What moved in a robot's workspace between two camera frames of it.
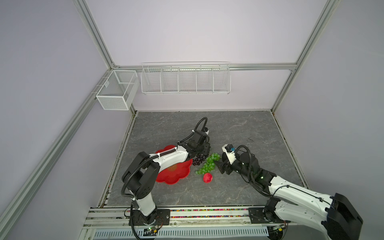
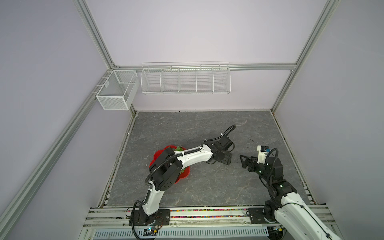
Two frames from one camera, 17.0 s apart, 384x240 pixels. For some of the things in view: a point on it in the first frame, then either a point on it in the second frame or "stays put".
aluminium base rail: [186, 223] stays put
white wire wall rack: [185, 77] stays put
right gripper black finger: [220, 165] to [250, 162]
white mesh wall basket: [120, 90] stays put
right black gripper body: [236, 166] to [260, 169]
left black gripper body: [203, 149] to [222, 157]
